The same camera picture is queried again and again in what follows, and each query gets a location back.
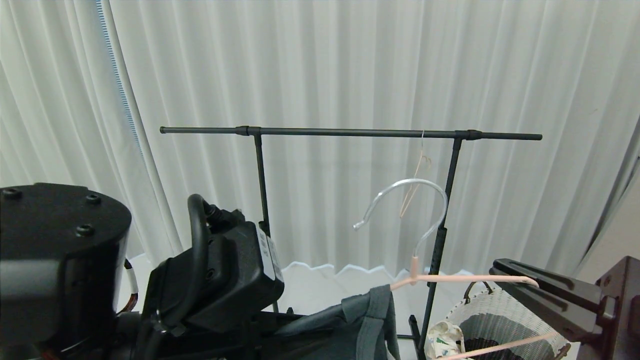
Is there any pink clothes hanger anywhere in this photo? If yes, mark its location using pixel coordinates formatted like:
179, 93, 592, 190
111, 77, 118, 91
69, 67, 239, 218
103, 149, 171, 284
352, 178, 561, 360
399, 131, 433, 219

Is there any white laundry basket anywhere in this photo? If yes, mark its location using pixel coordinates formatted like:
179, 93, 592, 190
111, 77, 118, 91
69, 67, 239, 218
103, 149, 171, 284
446, 281, 572, 360

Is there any black clothes rack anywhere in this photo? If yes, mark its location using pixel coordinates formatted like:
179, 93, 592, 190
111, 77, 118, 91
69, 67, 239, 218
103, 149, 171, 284
159, 125, 543, 360

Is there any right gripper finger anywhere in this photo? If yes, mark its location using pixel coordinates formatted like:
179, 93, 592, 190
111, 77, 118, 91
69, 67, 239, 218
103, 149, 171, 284
492, 274, 603, 342
492, 259, 608, 321

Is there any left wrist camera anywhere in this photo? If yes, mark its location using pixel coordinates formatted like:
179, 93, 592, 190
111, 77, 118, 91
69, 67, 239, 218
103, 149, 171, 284
142, 202, 263, 333

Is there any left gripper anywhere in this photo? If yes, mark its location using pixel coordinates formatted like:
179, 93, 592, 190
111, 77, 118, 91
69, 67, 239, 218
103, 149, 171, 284
249, 223, 287, 322

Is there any dark grey t-shirt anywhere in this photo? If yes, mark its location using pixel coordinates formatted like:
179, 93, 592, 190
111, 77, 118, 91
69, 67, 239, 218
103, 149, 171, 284
272, 284, 401, 360

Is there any white curtain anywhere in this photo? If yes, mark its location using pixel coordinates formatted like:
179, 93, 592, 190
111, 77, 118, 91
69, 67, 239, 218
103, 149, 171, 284
0, 0, 640, 281

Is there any cream printed garment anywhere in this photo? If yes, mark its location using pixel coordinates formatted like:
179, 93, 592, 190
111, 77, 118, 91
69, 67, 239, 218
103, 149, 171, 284
425, 320, 469, 360

